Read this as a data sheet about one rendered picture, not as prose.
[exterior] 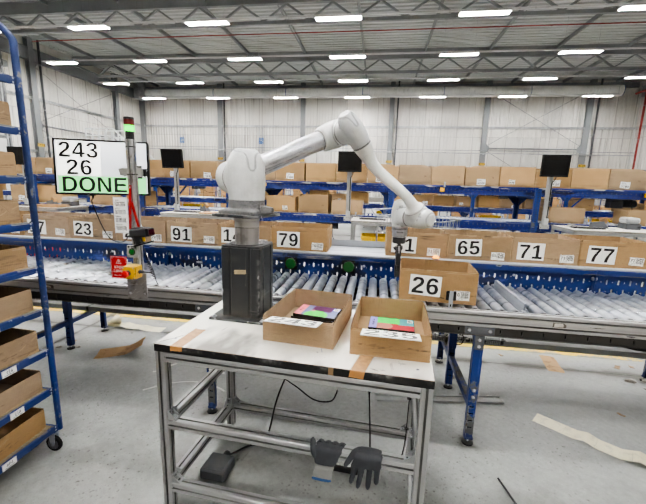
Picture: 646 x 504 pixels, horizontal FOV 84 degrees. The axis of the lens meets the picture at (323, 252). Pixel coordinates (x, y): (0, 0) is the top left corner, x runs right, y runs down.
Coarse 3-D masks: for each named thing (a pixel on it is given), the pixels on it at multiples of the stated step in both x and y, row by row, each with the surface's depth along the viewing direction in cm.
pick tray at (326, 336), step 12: (288, 300) 165; (300, 300) 173; (312, 300) 172; (324, 300) 170; (336, 300) 169; (348, 300) 157; (276, 312) 151; (288, 312) 166; (348, 312) 158; (264, 324) 138; (276, 324) 136; (324, 324) 131; (336, 324) 134; (264, 336) 139; (276, 336) 137; (288, 336) 136; (300, 336) 135; (312, 336) 133; (324, 336) 132; (336, 336) 136; (324, 348) 133
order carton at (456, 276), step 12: (408, 264) 218; (420, 264) 217; (432, 264) 215; (444, 264) 214; (456, 264) 213; (468, 264) 210; (408, 276) 191; (444, 276) 187; (456, 276) 186; (468, 276) 184; (408, 288) 192; (444, 288) 188; (456, 288) 187; (468, 288) 186; (420, 300) 192; (432, 300) 190; (444, 300) 189; (456, 300) 188
